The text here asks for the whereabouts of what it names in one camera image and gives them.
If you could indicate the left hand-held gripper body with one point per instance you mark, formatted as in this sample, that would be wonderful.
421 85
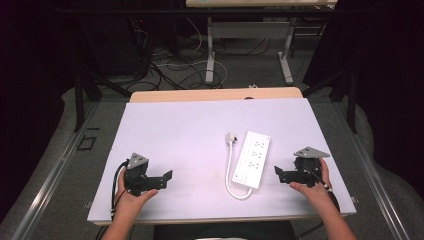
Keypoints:
136 171

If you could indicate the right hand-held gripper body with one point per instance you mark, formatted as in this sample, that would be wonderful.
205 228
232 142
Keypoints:
306 170

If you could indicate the person's right hand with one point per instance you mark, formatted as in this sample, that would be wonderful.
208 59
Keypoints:
316 195

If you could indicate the person's left hand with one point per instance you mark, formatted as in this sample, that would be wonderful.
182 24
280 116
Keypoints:
128 203

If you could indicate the white table mat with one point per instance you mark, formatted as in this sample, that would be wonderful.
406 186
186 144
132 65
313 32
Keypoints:
186 150

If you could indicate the white power strip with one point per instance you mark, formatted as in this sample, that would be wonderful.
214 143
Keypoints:
251 160

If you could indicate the white plug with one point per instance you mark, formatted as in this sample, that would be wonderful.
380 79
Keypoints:
230 137

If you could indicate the person's dark clothing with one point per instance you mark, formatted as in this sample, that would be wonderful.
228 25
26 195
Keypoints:
223 231

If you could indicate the black metal stand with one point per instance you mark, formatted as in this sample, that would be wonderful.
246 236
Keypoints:
80 100
351 96

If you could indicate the wooden table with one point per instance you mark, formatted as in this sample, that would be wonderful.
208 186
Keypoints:
200 95

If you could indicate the dark equipment cabinet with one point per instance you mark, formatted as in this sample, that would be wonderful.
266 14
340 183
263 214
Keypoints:
110 43

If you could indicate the white desk with metal legs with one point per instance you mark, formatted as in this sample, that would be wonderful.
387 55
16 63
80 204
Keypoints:
260 3

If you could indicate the black floor socket frame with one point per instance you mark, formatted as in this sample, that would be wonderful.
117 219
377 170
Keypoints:
86 143

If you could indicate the aluminium floor rail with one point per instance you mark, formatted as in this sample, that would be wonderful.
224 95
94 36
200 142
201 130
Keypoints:
50 181
376 181

